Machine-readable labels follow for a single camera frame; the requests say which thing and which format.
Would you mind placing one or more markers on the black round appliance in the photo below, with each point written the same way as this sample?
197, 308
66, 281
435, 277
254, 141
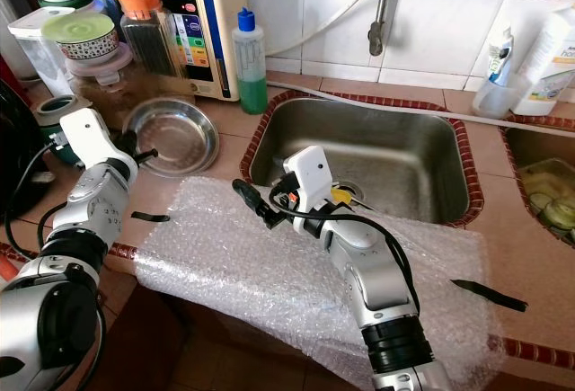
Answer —
18, 157

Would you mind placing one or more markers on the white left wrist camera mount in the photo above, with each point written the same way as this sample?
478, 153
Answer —
85, 135

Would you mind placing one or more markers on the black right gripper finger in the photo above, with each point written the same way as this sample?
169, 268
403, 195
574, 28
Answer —
281, 181
256, 204

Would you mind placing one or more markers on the round metal drain strainer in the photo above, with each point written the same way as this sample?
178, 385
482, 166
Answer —
357, 191

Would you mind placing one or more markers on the clear jar orange lid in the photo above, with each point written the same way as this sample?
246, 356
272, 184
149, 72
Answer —
151, 40

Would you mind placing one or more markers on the beige water purifier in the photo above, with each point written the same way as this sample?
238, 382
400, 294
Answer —
217, 31

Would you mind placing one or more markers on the stainless steel bowl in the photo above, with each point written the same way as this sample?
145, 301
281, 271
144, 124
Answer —
171, 137

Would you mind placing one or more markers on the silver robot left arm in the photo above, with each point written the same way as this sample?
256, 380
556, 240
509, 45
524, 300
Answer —
72, 319

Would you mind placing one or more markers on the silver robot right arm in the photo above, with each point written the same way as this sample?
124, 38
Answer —
377, 274

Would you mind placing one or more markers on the metal faucet spout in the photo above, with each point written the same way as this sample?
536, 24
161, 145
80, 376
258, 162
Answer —
377, 36

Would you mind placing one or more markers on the green patterned dish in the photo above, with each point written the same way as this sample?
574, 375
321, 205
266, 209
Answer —
552, 195

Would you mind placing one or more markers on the stainless steel sink basin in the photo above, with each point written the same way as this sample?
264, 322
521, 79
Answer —
413, 153

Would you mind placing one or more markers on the clear plastic tub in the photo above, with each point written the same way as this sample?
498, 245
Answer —
499, 102

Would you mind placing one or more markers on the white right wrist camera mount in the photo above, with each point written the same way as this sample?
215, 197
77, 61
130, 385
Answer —
310, 175

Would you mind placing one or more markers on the clear bubble wrap sheet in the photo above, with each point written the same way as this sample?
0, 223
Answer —
234, 265

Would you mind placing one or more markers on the glass jar pink lid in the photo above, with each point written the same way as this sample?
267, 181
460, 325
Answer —
103, 85

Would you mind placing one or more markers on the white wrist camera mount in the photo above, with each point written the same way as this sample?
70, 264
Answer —
85, 135
310, 175

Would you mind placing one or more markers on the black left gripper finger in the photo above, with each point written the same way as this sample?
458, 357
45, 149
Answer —
147, 154

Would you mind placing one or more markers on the dark green mug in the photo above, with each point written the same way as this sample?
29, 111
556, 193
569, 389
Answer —
49, 117

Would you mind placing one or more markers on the green dish soap bottle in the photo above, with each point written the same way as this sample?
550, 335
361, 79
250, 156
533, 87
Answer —
250, 76

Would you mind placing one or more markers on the white spray bottle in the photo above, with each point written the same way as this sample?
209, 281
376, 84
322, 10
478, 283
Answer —
499, 54

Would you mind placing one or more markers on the large white bottle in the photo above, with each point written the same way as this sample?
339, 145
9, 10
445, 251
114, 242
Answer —
548, 67

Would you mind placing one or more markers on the brown base cabinet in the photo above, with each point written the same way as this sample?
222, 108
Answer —
144, 355

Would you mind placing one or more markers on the clear container white lid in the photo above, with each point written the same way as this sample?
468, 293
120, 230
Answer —
34, 49

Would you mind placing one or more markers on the black tape strip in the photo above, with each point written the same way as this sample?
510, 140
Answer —
490, 295
150, 217

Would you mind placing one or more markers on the small steel sink basin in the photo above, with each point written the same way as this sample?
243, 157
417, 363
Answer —
521, 144

